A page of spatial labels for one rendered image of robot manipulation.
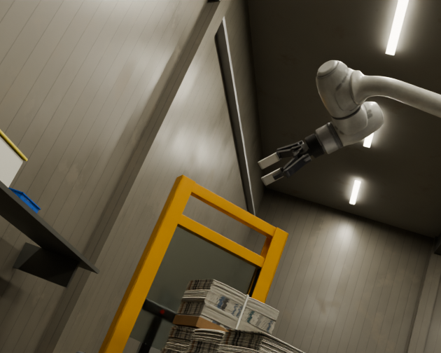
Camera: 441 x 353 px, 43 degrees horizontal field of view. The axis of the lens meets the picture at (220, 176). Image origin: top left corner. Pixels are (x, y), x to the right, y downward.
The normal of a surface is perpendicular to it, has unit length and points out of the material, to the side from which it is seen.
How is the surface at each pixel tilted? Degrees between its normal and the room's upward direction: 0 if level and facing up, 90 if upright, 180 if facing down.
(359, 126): 133
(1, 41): 90
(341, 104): 164
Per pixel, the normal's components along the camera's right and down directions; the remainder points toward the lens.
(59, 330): -0.11, -0.43
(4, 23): 0.93, 0.28
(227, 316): 0.44, -0.18
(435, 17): -0.36, 0.86
